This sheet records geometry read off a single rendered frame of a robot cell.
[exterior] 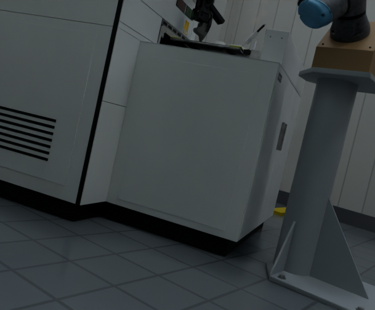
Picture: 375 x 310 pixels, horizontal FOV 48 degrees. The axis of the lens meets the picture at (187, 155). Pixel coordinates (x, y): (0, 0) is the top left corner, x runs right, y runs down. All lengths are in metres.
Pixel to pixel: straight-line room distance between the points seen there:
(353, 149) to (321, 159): 2.13
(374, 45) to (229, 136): 0.64
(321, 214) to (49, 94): 1.23
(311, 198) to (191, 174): 0.49
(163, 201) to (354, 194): 2.30
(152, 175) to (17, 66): 0.76
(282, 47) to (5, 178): 1.32
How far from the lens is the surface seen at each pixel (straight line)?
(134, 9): 1.89
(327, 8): 1.67
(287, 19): 4.35
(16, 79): 2.03
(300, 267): 1.80
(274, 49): 1.83
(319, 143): 1.74
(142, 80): 1.92
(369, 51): 1.76
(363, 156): 3.84
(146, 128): 1.87
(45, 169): 1.90
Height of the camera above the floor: 0.48
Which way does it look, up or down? 3 degrees down
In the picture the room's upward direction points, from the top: 13 degrees clockwise
